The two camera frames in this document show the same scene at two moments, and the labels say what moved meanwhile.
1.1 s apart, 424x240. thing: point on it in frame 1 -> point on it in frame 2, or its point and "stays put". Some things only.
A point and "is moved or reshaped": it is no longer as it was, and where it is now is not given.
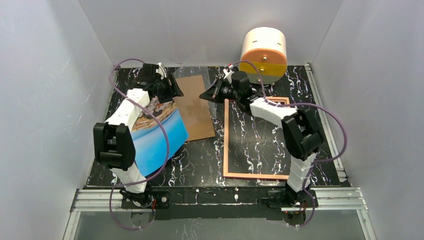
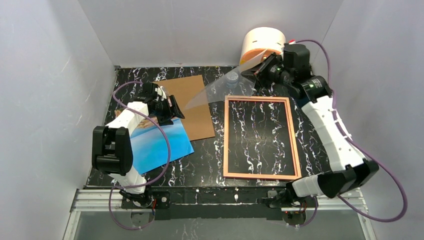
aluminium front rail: (335, 199) stays put
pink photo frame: (253, 148) stays put
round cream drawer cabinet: (265, 48) stays put
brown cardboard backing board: (196, 109) stays put
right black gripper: (218, 91) -> (266, 66)
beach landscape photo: (149, 137) is moved or reshaped
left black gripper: (168, 88) -> (166, 108)
